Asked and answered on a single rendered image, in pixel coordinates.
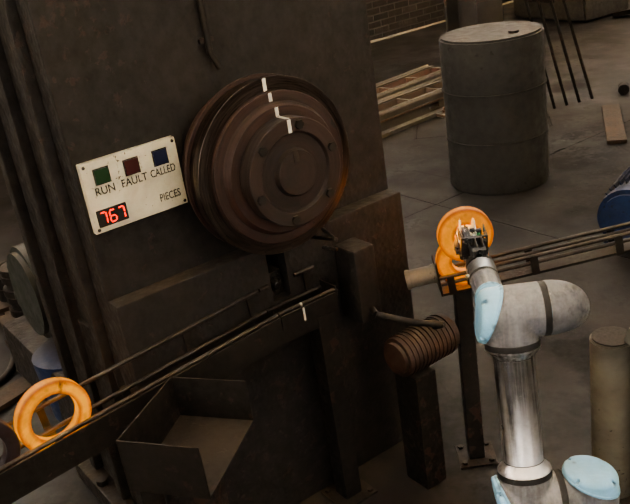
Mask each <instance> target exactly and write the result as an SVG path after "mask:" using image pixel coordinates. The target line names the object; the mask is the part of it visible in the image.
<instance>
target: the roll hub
mask: <svg viewBox="0 0 630 504"><path fill-rule="evenodd" d="M282 117H287V118H289V119H290V121H291V127H292V133H289V131H288V125H287V120H289V119H282V118H278V117H276V118H274V119H271V120H270V121H268V122H266V123H265V124H264V125H262V126H261V127H260V128H259V129H258V130H257V131H256V132H255V134H254V135H253V136H252V138H251V139H250V141H249V143H248V144H247V146H246V149H245V151H244V154H243V157H242V161H241V168H240V182H241V188H242V192H243V195H244V197H245V200H246V202H247V203H248V205H249V206H250V208H251V209H252V210H253V211H254V212H255V213H256V214H257V215H258V216H260V217H261V218H263V219H265V220H267V221H270V222H272V223H275V224H277V225H281V226H287V227H292V226H299V225H302V224H305V223H307V222H309V221H311V220H313V219H314V218H315V217H317V216H318V215H319V214H320V213H321V212H322V211H323V210H324V209H325V208H326V207H327V205H328V204H329V202H330V201H331V199H332V197H330V198H329V197H328V196H327V195H326V191H327V189H329V188H332V189H333V190H334V191H336V188H337V185H338V181H339V176H340V155H339V150H338V147H337V146H336V150H334V151H330V150H329V149H328V144H329V143H330V142H332V141H334V142H335V140H334V138H333V136H332V134H331V133H330V132H329V130H328V129H327V128H326V127H325V126H324V125H322V124H321V123H320V122H318V121H316V120H314V119H311V118H307V117H302V116H297V115H283V116H282ZM299 119H301V120H302V121H303V122H304V125H303V128H302V129H297V128H296V127H295V122H296V120H299ZM335 143H336V142H335ZM263 146H265V147H266V148H267V150H268V152H267V155H266V156H263V157H261V156H260V155H259V153H258V151H259V148H260V147H263ZM260 196H265V197H266V199H267V201H266V204H265V205H262V206H261V205H259V204H258V202H257V201H258V197H260ZM296 215H299V217H300V218H301V221H300V223H299V224H297V225H295V224H294V223H293V222H292V219H293V216H296Z"/></svg>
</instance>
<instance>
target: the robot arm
mask: <svg viewBox="0 0 630 504"><path fill-rule="evenodd" d="M482 225H483V233H484V235H482V230H481V228H477V229H476V226H475V220H474V218H472V220H471V225H462V226H461V222H460V220H459V227H457V232H456V239H455V241H454V243H453V245H454V250H455V252H456V255H459V256H460V259H461V260H463V261H464V262H465V261H466V263H465V268H466V272H467V274H466V275H465V277H466V278H467V283H468V285H470V286H471V289H472V292H473V306H474V328H475V335H476V338H477V341H478V342H479V343H482V344H484V346H485V351H486V352H487V353H489V354H490V355H491V356H493V363H494V373H495V382H496V392H497V402H498V412H499V422H500V431H501V441H502V451H503V461H502V462H501V463H500V464H499V465H498V467H497V471H498V475H494V476H492V477H491V482H492V487H493V491H494V495H495V499H496V502H497V504H619V496H620V492H621V491H620V486H619V477H618V474H617V472H616V471H615V469H614V468H613V467H612V466H611V465H610V464H609V463H607V462H605V461H603V460H601V459H599V458H597V457H593V456H588V455H577V456H572V457H570V458H569V459H568V460H566V461H565V462H564V464H563V465H562V469H554V470H552V466H551V464H550V462H548V461H547V460H546V459H544V455H543V445H542V434H541V424H540V413H539V403H538V392H537V381H536V371H535V360H534V353H535V352H536V351H537V350H538V349H539V348H540V346H541V344H540V337H541V336H549V335H556V334H560V333H564V332H567V331H570V330H572V329H574V328H576V327H578V326H580V325H581V324H582V323H583V322H584V321H585V320H586V318H587V317H588V314H589V311H590V302H589V299H588V297H587V295H586V293H585V292H584V291H583V290H582V289H581V288H580V287H578V286H577V285H575V284H572V283H570V282H567V281H562V280H542V281H534V282H526V283H517V284H509V285H502V283H501V280H500V277H499V275H498V271H497V269H496V266H495V263H494V262H493V260H492V258H491V257H490V256H489V255H488V250H489V247H488V234H487V231H486V229H485V226H484V224H482ZM485 233H486V234H485Z"/></svg>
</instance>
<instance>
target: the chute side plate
mask: <svg viewBox="0 0 630 504"><path fill-rule="evenodd" d="M303 308H304V309H305V315H306V320H304V314H303ZM332 311H334V314H335V320H337V319H339V313H338V306H337V299H336V293H335V292H333V293H330V294H328V295H326V296H324V297H322V298H320V299H317V300H315V301H313V302H311V303H309V304H307V305H305V306H302V307H300V308H298V309H296V310H294V311H292V312H290V313H287V314H285V315H283V316H281V317H280V318H281V320H280V318H277V319H275V320H274V321H272V322H270V323H268V324H266V325H265V326H263V327H261V328H259V329H257V330H256V331H254V332H252V333H250V334H249V335H247V336H245V337H243V338H241V339H240V340H238V341H236V342H234V343H232V344H231V345H229V346H227V347H225V348H223V349H222V350H220V351H218V352H216V353H215V354H213V355H211V356H209V357H207V358H206V359H204V360H202V361H200V362H198V363H197V364H195V365H193V366H191V367H190V368H188V369H186V370H184V371H182V372H181V373H179V374H177V375H175V376H173V377H187V378H205V379H223V380H225V379H227V378H229V377H230V376H232V375H234V374H236V373H237V372H239V371H241V370H242V369H244V368H246V367H248V366H249V365H251V364H253V363H254V362H256V361H258V360H260V359H261V358H263V357H265V356H267V355H268V354H270V353H272V352H273V351H275V350H277V349H279V348H280V347H282V346H284V345H286V344H287V343H289V342H291V341H294V340H296V339H298V338H300V337H302V336H304V335H306V334H308V333H310V332H312V331H314V330H316V329H318V328H319V325H318V318H320V317H322V316H324V315H326V314H328V313H330V312H332ZM166 381H167V380H166ZM166 381H164V382H163V383H161V384H159V385H157V386H156V387H154V388H152V389H150V390H148V391H147V392H145V393H143V394H141V395H140V396H138V397H136V398H134V399H132V400H130V401H129V402H127V403H125V404H123V405H122V406H120V407H118V408H116V409H114V410H113V411H111V412H109V413H107V414H105V415H104V416H102V417H100V418H98V419H96V420H95V421H93V422H91V423H89V424H88V425H86V426H84V427H82V428H80V429H79V430H77V431H75V432H73V433H71V434H70V435H68V436H66V437H64V438H63V439H61V440H59V441H57V442H55V443H54V444H52V445H50V446H48V447H46V448H45V449H43V450H41V451H39V452H37V453H36V454H34V455H32V456H30V457H29V458H27V459H25V460H23V461H21V462H20V463H18V464H16V465H14V466H12V467H11V468H9V469H7V470H5V471H3V472H2V473H0V504H11V503H13V502H15V501H17V500H18V499H20V498H22V497H24V496H25V495H27V494H29V493H30V492H32V491H34V490H36V489H37V488H39V487H41V486H42V485H44V484H46V483H48V482H49V481H51V480H53V479H55V478H56V477H58V476H60V475H61V474H63V473H65V472H67V471H68V470H70V469H72V468H73V467H75V466H77V465H79V464H80V463H82V462H84V461H86V460H87V459H89V458H91V457H92V456H94V455H96V454H98V453H99V452H101V451H103V450H105V449H106V448H108V447H110V446H111V445H113V444H115V443H116V440H117V439H118V438H119V437H120V435H121V434H122V433H123V430H122V428H123V427H125V426H127V425H129V424H131V422H132V421H133V420H134V419H135V418H136V416H137V415H138V414H139V413H140V412H141V411H142V409H143V408H144V407H145V406H146V405H147V403H148V402H149V401H150V400H151V399H152V398H153V396H154V395H155V394H156V393H157V392H158V391H159V389H160V388H161V387H162V386H163V385H164V383H165V382H166Z"/></svg>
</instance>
